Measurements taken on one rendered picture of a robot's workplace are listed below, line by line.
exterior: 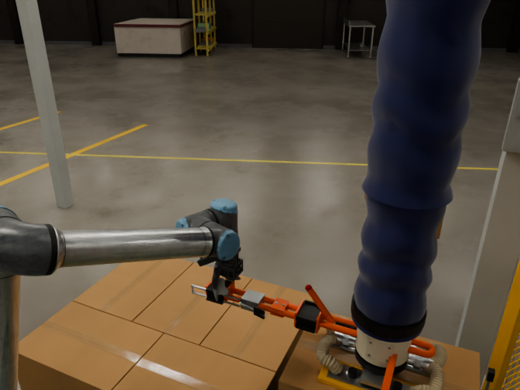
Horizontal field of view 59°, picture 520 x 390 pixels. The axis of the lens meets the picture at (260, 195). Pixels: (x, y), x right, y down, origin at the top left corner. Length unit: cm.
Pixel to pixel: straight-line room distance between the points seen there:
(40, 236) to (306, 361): 97
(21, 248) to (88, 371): 129
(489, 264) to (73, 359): 201
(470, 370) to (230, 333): 112
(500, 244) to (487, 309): 38
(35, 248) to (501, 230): 197
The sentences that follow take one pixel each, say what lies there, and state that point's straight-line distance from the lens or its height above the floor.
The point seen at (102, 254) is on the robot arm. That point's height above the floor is 153.
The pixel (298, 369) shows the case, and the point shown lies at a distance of 163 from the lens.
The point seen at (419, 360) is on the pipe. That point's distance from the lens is 161.
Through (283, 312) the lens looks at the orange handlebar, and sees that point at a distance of 162.
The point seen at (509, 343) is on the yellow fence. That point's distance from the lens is 204.
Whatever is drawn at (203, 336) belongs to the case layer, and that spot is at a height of 54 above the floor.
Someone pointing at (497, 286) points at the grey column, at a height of 78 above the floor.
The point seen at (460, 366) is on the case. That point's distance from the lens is 177.
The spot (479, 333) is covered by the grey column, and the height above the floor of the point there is 47.
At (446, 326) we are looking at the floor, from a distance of 347.
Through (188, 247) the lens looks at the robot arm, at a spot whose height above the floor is 146.
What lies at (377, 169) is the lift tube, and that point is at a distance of 121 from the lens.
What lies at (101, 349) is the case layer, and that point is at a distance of 238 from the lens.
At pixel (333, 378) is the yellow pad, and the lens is 158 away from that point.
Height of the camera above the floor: 211
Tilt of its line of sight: 25 degrees down
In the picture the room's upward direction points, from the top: straight up
